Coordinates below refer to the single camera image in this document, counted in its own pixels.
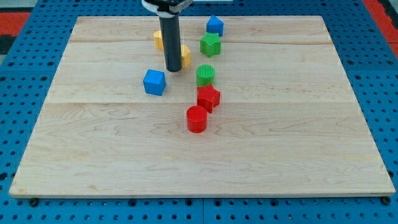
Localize green star block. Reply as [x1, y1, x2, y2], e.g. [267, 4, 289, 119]
[200, 32, 221, 57]

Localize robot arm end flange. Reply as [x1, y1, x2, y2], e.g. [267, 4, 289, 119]
[141, 0, 193, 18]

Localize red star block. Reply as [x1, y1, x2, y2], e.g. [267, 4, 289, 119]
[197, 84, 221, 113]

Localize red cylinder block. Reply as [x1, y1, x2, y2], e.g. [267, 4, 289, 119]
[186, 105, 208, 133]

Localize green cylinder block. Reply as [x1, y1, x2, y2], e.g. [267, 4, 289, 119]
[196, 64, 215, 86]

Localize blue cube block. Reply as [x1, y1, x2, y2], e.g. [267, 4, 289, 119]
[143, 69, 166, 96]

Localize yellow block right of tool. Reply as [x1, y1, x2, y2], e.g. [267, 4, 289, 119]
[181, 45, 192, 68]

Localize yellow block behind tool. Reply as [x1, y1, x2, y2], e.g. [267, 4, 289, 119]
[153, 30, 164, 50]

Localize wooden board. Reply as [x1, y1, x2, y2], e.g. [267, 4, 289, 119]
[9, 16, 396, 198]

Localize blue pentagon block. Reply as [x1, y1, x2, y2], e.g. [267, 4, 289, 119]
[206, 15, 224, 37]

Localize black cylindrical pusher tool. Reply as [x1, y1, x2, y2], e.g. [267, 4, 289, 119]
[159, 14, 182, 72]

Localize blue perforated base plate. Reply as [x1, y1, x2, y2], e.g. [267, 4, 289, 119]
[1, 0, 397, 223]

